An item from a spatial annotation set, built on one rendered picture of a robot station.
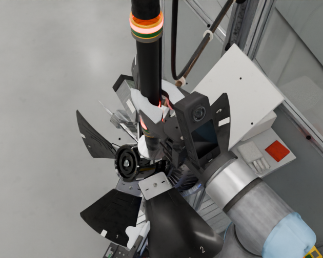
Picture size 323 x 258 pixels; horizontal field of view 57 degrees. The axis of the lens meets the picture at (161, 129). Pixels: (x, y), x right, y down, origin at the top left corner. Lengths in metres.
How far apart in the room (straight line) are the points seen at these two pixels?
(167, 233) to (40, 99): 2.09
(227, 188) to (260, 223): 0.06
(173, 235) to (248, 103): 0.47
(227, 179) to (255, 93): 0.59
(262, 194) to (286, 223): 0.05
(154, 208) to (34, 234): 1.46
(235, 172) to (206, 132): 0.07
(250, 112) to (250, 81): 0.10
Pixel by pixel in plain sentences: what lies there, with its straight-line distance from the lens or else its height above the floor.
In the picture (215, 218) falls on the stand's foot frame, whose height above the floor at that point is 0.08.
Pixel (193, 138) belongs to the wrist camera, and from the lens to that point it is 0.42.
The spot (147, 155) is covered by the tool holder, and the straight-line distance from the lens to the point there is 0.68.
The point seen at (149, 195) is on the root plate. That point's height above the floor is 1.19.
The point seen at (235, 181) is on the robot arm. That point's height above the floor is 1.67.
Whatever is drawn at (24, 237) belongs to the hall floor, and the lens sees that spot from 2.30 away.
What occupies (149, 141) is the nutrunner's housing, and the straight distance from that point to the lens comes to 0.64.
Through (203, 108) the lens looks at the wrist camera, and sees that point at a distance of 0.41.
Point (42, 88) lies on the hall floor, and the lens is 2.85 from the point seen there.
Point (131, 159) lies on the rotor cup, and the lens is 0.92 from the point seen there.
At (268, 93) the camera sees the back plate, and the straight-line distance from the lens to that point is 0.97.
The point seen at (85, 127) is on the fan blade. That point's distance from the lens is 1.15.
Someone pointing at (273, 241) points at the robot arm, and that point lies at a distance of 0.44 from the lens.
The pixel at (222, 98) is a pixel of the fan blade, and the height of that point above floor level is 1.41.
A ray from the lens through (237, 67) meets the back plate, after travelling 1.04.
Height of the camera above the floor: 2.07
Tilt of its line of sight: 59 degrees down
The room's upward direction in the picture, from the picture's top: straight up
